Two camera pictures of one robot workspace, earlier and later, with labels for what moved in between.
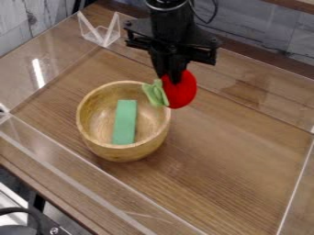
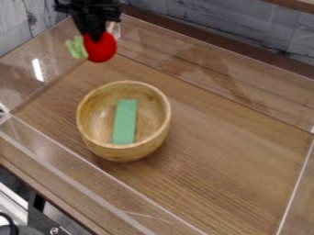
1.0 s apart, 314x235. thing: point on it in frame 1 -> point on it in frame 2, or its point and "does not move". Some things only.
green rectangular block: (125, 128) does not move
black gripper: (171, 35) -> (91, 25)
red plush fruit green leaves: (177, 95) -> (98, 50)
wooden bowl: (122, 121) does not move
